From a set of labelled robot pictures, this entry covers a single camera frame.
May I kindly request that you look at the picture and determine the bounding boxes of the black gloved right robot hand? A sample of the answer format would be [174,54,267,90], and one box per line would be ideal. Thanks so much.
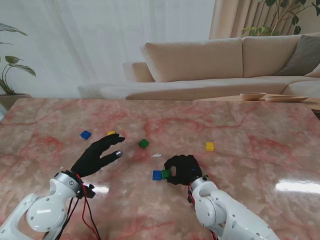
[163,154,203,186]

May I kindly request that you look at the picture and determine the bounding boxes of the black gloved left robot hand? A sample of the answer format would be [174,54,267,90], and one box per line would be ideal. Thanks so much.
[71,133,126,179]

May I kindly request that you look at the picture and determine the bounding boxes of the light wooden coffee table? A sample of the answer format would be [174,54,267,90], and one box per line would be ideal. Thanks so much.
[193,93,320,113]

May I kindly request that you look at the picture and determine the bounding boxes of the wooden bowl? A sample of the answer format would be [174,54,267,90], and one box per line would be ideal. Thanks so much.
[239,92,267,101]

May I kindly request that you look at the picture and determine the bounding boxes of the beige plant pot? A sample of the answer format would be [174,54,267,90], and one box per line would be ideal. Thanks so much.
[0,93,32,111]

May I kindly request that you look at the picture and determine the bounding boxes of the beige sofa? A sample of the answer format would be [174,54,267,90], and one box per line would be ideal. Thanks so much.
[77,33,320,101]

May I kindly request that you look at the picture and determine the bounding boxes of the variegated leafy house plant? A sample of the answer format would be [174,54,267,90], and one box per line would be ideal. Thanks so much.
[0,22,37,97]

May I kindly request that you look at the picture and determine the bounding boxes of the flat wooden plate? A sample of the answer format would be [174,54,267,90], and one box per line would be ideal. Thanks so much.
[264,95,309,103]

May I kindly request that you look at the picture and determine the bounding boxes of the sheer white curtain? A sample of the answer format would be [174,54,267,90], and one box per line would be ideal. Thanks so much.
[0,0,216,98]

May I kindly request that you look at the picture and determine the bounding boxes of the dark green leafy tree plant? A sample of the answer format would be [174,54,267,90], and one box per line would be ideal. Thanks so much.
[241,0,307,38]

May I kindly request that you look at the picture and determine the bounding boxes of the beige curtain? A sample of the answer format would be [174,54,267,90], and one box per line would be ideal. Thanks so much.
[208,0,320,41]

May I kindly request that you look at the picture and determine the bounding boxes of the grey sofa cushion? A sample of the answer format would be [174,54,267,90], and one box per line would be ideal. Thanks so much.
[276,34,320,77]

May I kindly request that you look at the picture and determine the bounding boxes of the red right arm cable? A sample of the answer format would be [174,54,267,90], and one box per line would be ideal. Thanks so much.
[187,181,199,206]

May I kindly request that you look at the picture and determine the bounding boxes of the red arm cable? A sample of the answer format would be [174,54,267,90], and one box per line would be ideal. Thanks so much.
[74,173,101,240]
[187,181,199,206]

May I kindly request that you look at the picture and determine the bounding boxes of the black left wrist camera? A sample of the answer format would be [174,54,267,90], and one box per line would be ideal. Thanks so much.
[77,183,95,200]

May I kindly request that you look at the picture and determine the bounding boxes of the red left arm cable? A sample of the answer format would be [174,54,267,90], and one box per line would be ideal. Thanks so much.
[74,173,101,240]

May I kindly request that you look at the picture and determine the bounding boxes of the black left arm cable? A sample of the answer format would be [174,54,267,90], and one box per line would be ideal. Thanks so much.
[53,197,81,240]

